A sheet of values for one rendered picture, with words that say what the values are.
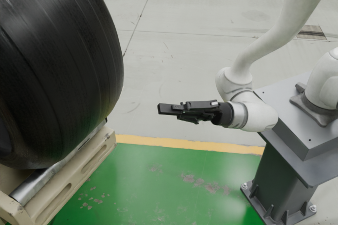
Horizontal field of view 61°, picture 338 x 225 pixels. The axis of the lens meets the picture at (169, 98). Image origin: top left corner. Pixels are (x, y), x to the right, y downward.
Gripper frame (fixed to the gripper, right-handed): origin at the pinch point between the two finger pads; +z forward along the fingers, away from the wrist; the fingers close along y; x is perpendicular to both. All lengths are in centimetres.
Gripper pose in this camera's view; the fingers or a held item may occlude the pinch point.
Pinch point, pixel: (169, 109)
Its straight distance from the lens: 85.0
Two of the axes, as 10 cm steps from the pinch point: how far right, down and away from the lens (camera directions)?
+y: -4.4, 5.0, 7.5
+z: -8.9, -0.9, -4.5
